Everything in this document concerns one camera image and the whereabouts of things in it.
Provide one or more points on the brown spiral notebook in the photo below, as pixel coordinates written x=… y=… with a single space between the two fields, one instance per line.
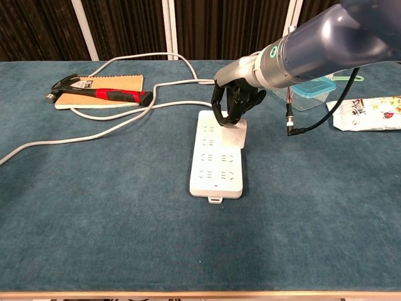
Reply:
x=119 y=83

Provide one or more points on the white power strip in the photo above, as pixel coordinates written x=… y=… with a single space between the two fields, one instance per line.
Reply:
x=213 y=182

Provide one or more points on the red black claw hammer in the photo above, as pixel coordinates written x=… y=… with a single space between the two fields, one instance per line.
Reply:
x=116 y=94

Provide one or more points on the white plug adapter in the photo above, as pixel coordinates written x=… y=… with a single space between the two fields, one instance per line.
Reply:
x=233 y=136

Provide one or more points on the clear container blue lid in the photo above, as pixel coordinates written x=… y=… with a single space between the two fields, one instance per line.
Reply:
x=313 y=94

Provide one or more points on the white printed snack bag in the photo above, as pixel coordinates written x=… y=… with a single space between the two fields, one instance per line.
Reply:
x=369 y=113

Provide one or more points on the white partition frame post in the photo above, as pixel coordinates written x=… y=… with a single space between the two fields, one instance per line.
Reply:
x=85 y=31
x=170 y=31
x=293 y=15

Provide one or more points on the teal table cloth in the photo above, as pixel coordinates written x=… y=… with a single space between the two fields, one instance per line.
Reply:
x=125 y=219

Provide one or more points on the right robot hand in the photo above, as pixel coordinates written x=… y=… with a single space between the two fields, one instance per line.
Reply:
x=238 y=72

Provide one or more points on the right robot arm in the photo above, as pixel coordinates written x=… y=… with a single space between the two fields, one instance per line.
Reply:
x=329 y=40

